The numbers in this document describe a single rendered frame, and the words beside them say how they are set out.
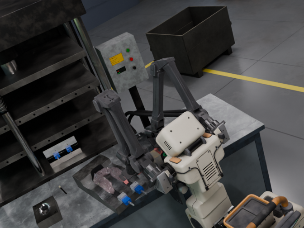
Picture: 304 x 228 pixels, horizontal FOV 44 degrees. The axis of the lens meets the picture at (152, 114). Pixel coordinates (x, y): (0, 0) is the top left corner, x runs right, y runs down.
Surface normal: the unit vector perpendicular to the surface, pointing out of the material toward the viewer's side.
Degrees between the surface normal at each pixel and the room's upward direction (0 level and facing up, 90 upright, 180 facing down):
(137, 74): 90
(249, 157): 90
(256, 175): 90
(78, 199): 0
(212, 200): 82
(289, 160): 0
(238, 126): 0
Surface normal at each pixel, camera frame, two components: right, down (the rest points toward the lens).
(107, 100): -0.17, -0.74
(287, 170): -0.31, -0.81
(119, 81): 0.40, 0.35
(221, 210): 0.55, 0.11
